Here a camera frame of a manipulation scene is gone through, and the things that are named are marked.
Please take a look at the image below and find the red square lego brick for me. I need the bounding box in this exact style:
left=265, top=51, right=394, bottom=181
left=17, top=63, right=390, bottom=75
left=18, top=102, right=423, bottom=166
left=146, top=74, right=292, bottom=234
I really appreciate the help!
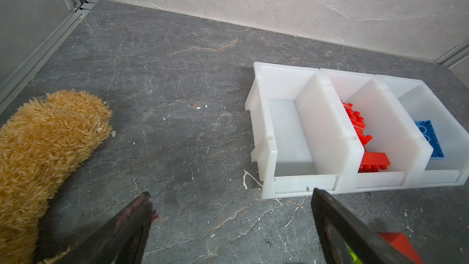
left=379, top=232, right=423, bottom=264

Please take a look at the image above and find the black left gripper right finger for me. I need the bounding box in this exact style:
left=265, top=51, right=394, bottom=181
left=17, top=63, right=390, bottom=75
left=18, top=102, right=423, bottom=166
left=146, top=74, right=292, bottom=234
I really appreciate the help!
left=311, top=188, right=413, bottom=264

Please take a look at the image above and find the white middle plastic bin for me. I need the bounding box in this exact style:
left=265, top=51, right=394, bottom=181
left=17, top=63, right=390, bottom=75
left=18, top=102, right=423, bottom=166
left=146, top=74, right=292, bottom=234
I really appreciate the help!
left=321, top=68, right=432, bottom=193

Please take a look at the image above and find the white left plastic bin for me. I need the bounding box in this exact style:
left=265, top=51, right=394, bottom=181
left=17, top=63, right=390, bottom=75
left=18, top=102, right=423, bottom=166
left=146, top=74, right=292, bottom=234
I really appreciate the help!
left=245, top=62, right=364, bottom=199

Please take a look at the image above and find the brown plush teddy bear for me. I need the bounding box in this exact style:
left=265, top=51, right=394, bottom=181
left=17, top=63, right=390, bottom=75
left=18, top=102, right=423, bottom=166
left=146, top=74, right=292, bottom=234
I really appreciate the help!
left=1, top=90, right=112, bottom=264

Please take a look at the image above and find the blue lego brick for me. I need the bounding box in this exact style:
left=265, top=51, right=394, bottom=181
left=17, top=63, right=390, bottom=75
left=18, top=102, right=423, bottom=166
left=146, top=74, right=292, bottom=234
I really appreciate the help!
left=415, top=121, right=445, bottom=160

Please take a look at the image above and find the white right plastic bin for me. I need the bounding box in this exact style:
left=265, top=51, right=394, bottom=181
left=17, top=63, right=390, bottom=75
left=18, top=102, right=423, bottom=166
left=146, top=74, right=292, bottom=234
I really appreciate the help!
left=378, top=75, right=469, bottom=188

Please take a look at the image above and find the red curved lego piece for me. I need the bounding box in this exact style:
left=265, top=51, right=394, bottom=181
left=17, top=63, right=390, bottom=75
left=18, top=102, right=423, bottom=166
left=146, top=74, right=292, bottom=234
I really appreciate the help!
left=342, top=102, right=373, bottom=147

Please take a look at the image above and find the green lego brick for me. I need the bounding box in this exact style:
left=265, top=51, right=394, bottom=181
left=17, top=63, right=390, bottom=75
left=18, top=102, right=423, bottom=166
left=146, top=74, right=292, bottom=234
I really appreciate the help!
left=347, top=245, right=363, bottom=264

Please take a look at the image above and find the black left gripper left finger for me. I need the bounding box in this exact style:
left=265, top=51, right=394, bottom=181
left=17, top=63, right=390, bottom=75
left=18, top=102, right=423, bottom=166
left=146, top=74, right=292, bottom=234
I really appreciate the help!
left=57, top=192, right=154, bottom=264

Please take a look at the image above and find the white plastic bin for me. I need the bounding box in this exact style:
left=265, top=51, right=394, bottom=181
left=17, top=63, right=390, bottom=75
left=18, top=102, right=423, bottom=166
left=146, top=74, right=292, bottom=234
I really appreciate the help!
left=378, top=75, right=469, bottom=188
left=245, top=62, right=364, bottom=199
left=321, top=68, right=432, bottom=193

